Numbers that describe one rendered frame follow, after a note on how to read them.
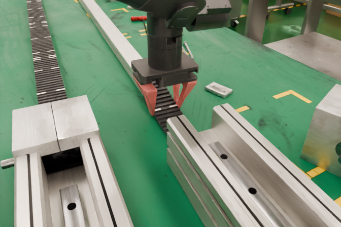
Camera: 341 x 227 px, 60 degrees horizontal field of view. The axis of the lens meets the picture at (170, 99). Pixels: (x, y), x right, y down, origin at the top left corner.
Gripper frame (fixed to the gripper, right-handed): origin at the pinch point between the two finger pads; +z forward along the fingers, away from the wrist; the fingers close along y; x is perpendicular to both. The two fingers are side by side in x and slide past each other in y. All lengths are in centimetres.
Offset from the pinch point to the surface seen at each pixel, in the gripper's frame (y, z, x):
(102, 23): -0.2, -1.5, 47.1
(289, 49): 149, 56, 109
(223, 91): 13.4, 0.3, 0.8
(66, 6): -6, 2, 82
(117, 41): 0.0, -1.6, 31.3
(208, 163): -4.2, -7.3, -22.0
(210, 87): 11.9, 0.3, 3.3
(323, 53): 165, 56, 92
